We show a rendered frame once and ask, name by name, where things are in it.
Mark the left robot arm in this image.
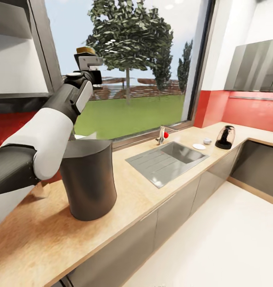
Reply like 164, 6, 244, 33
0, 56, 104, 223

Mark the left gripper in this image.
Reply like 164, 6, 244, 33
74, 70, 102, 85

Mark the paper coffee filter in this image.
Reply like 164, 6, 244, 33
75, 132, 97, 140

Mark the electric kettle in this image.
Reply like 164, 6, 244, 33
215, 125, 235, 150

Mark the coffee cup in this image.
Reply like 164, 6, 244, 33
203, 138, 212, 145

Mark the bottle of coffee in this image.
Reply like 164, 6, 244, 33
74, 47, 103, 91

